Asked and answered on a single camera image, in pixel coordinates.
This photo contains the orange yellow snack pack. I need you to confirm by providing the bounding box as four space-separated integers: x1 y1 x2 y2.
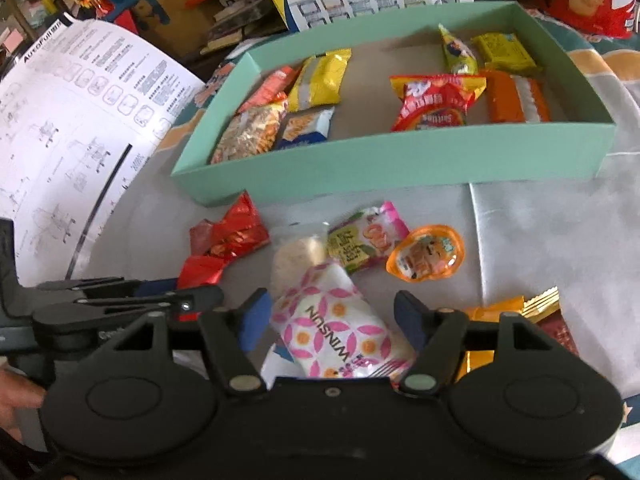
456 296 525 382

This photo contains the white pink patterned snack pack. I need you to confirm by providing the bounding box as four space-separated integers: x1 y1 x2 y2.
271 261 416 379

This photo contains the person's left hand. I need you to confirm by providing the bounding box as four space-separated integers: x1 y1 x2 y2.
0 368 46 442

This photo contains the orange jelly cup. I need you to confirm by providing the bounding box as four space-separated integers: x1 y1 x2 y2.
385 224 465 283

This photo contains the red crinkled candy wrapper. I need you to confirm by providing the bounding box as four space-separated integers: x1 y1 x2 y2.
177 191 270 290

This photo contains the clear pack white snack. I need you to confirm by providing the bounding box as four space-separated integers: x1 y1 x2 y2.
269 222 329 300

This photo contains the dark red gold snack pack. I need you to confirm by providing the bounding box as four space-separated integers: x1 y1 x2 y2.
522 286 579 356

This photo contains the pink green candy pack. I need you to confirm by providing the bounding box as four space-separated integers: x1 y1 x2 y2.
326 200 409 274

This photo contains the grey orange teal blanket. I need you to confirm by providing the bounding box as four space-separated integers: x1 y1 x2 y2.
85 11 639 479

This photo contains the brown patterned noodle snack pack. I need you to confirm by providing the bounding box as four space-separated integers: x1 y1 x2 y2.
210 99 288 165

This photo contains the blue white cracker pack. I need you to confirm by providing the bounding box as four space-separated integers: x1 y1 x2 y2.
274 107 335 151

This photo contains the red yellow chip bag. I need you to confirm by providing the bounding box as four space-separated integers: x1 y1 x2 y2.
390 74 487 132

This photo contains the white instruction manual sheet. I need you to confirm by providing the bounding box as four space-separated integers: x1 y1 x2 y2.
1 15 204 286

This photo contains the mint green cardboard box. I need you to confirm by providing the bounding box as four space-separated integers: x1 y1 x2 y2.
171 2 616 206

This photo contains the orange white wafer pack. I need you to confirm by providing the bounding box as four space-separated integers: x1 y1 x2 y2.
484 70 551 124

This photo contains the salmon orange snack bar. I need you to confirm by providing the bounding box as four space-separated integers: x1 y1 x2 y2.
236 65 299 114

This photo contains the yellow silver snack pack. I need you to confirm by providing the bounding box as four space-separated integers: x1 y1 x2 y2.
288 49 352 113

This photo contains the yellow green candy stick pack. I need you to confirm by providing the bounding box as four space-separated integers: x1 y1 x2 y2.
438 24 478 76

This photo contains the yellow square snack pack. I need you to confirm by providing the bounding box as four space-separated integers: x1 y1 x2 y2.
472 32 538 74

